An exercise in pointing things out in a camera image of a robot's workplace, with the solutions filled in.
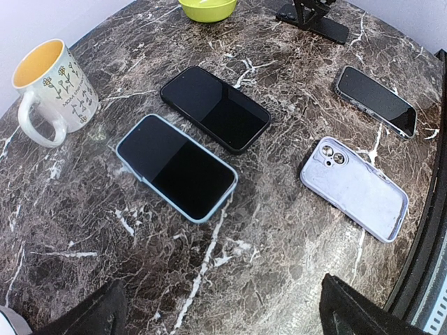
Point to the light blue phone case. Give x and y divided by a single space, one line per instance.
120 153

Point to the white mug orange inside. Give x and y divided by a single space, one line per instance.
50 80

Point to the green bowl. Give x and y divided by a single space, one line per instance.
208 11

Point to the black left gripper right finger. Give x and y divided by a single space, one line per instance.
343 310

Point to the white scalloped bowl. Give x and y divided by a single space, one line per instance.
6 328

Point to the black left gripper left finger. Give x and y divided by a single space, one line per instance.
103 312

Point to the lilac phone case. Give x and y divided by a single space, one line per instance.
356 188

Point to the clear magsafe phone case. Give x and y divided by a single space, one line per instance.
337 87

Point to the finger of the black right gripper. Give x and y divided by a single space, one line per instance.
311 14

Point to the black phone case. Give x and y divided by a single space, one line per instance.
338 34

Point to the white slotted cable duct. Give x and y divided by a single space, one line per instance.
438 315

